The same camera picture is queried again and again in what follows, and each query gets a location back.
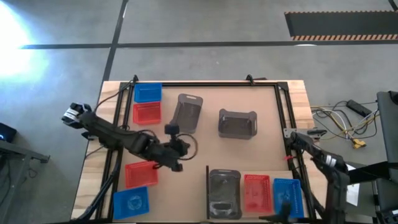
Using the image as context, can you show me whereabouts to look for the black aluminium rig frame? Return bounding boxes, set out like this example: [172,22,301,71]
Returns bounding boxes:
[73,79,327,224]

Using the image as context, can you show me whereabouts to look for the grey plastic basket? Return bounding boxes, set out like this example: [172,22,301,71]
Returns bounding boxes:
[169,93,204,134]
[208,169,243,220]
[217,108,258,140]

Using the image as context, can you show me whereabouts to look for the blue plastic basket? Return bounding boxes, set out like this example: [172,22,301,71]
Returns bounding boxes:
[133,82,163,104]
[112,185,150,220]
[272,177,305,219]

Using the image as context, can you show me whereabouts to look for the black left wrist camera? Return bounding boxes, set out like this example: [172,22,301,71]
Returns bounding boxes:
[164,123,181,137]

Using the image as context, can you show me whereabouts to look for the dark metal stand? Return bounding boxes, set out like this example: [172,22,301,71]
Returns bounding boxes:
[0,139,51,224]

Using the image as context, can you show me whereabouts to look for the black power strip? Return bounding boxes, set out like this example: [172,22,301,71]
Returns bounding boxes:
[346,99,373,118]

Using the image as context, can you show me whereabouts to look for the grey metal bracket plate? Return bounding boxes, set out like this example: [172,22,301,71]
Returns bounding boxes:
[283,127,328,139]

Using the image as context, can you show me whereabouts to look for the black hazard-striped floor mat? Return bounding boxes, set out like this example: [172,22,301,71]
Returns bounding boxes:
[284,11,398,42]

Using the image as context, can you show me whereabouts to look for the black device blue light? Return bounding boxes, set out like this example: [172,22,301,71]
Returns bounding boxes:
[0,122,18,144]

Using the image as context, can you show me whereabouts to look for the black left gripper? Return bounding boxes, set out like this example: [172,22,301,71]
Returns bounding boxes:
[152,138,190,173]

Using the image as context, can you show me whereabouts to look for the white floor cable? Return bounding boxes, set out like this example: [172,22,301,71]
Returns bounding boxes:
[312,107,352,141]

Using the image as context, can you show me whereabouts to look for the black left wrist cable loop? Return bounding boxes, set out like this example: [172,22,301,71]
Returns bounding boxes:
[175,133,199,162]

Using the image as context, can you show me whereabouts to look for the dark grey equipment stand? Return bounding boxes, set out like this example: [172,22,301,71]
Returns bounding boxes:
[376,90,398,224]

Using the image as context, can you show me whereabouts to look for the red plastic basket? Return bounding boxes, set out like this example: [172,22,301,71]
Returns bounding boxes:
[124,161,159,189]
[132,101,162,126]
[243,174,274,214]

